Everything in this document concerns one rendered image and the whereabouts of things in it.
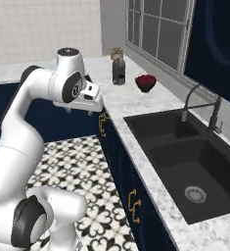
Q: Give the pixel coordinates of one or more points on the white framed window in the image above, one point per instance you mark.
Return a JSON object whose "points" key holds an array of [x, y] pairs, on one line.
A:
{"points": [[159, 29]]}

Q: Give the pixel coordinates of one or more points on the dark vase with dried plant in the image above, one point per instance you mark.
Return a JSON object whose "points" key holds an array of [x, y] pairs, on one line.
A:
{"points": [[118, 70]]}

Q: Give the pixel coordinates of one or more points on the dark grey sink tap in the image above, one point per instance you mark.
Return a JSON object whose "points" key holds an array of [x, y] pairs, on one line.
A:
{"points": [[214, 114]]}

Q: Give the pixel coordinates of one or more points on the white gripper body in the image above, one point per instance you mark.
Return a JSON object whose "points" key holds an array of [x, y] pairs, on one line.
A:
{"points": [[83, 104]]}

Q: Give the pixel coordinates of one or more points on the dark red bowl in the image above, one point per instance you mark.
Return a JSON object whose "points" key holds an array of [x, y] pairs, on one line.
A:
{"points": [[146, 82]]}

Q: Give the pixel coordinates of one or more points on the navy wall cabinet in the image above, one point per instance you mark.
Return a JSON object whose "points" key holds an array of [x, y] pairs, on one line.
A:
{"points": [[217, 45]]}

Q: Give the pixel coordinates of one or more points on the navy base cabinets under sink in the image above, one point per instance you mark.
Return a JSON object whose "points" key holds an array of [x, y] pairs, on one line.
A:
{"points": [[129, 183]]}

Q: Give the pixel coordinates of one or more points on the black double sink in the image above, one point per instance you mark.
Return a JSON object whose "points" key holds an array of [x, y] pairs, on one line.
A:
{"points": [[191, 163]]}

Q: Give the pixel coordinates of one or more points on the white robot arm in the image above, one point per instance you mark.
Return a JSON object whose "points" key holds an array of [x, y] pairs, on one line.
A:
{"points": [[18, 153]]}

